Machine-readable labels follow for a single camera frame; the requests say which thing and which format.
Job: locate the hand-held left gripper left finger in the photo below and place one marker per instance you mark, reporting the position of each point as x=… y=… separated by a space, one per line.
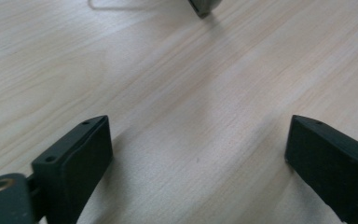
x=74 y=168

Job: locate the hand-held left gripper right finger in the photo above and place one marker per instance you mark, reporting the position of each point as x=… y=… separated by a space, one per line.
x=332 y=168

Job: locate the black lacquer floral plate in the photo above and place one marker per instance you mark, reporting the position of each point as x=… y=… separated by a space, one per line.
x=203 y=7

